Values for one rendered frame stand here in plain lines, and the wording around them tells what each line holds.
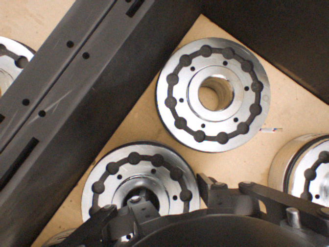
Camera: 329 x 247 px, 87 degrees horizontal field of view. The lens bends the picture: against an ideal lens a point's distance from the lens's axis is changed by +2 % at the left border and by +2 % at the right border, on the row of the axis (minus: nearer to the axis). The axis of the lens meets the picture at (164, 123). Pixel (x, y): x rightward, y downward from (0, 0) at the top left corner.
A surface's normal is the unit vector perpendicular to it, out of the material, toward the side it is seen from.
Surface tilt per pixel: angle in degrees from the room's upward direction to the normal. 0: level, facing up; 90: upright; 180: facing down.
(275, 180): 90
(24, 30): 0
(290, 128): 0
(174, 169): 0
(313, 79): 90
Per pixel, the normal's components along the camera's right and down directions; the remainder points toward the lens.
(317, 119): 0.03, -0.03
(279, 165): -0.91, -0.41
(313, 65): -0.58, 0.81
